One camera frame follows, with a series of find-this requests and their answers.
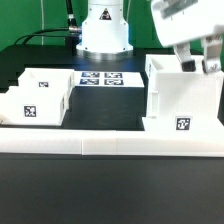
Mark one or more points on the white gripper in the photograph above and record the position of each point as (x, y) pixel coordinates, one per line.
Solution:
(179, 21)

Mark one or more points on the white drawer cabinet box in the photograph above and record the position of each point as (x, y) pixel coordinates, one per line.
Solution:
(181, 101)

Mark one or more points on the white drawer with tag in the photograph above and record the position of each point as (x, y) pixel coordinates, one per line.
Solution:
(51, 78)
(32, 106)

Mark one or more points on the white front drawer with tag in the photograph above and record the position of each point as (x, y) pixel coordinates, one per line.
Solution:
(32, 106)

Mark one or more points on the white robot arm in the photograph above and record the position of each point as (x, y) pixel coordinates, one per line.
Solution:
(105, 33)

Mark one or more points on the white fiducial marker sheet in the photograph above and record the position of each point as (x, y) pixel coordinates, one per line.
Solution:
(108, 79)

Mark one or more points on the white U-shaped fence rail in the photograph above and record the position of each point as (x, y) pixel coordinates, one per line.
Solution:
(119, 143)

